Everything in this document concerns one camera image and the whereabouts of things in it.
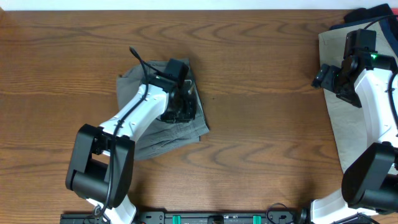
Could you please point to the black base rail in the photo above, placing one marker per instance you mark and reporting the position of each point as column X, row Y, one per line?
column 273, row 216

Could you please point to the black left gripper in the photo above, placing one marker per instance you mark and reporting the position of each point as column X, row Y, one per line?
column 182, row 111

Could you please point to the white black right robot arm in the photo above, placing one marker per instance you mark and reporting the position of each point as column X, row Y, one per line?
column 366, row 81

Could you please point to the grey shorts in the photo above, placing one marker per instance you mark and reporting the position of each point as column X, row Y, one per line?
column 161, row 137

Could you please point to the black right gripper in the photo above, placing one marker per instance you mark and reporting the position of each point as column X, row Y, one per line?
column 325, row 77

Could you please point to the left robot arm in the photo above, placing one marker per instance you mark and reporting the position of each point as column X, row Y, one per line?
column 101, row 165

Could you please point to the black garment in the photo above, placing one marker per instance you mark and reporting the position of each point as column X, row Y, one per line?
column 363, row 13

